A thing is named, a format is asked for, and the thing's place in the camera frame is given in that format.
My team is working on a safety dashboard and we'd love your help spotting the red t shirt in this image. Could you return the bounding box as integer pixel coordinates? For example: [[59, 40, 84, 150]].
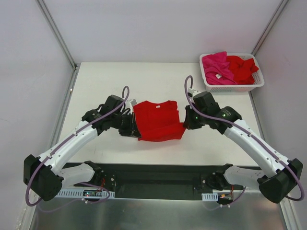
[[133, 100, 186, 142], [226, 56, 259, 85]]

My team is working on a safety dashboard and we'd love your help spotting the white perforated plastic basket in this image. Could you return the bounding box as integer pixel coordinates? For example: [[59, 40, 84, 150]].
[[200, 52, 264, 92]]

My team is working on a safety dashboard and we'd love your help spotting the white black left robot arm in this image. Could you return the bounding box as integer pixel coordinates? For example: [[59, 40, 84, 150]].
[[24, 95, 141, 201]]

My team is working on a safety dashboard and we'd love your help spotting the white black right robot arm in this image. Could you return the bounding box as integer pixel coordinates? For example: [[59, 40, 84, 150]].
[[184, 88, 305, 204]]

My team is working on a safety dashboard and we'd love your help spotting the pink t shirt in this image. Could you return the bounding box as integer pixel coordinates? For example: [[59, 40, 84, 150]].
[[201, 51, 237, 85]]

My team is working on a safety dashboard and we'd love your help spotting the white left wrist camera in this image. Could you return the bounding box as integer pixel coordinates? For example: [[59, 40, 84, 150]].
[[126, 99, 137, 110]]

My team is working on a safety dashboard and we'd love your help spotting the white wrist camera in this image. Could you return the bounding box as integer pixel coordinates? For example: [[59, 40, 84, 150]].
[[126, 99, 137, 110], [187, 88, 200, 98]]

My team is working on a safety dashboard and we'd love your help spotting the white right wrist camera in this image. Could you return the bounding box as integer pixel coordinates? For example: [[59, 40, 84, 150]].
[[187, 88, 200, 98]]

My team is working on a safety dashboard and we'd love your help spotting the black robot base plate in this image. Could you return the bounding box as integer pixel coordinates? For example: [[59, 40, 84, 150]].
[[84, 163, 228, 201]]

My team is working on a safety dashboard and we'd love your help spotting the left white cable duct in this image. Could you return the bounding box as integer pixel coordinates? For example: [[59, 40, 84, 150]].
[[56, 189, 115, 199]]

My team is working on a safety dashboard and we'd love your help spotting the white cable duct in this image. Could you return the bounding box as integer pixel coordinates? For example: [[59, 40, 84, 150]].
[[201, 192, 219, 202], [56, 189, 115, 199]]

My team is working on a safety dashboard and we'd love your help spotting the right white cable duct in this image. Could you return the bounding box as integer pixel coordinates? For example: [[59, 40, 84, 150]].
[[201, 192, 219, 202]]

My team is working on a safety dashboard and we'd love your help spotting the left aluminium frame post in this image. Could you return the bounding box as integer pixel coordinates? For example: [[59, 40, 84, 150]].
[[36, 0, 77, 70]]

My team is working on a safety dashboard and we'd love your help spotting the aluminium frame post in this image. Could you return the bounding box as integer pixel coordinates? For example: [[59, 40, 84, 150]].
[[36, 0, 77, 70], [251, 0, 291, 56]]

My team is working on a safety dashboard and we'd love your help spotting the right aluminium frame post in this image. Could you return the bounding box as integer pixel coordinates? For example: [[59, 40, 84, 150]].
[[251, 0, 291, 56]]

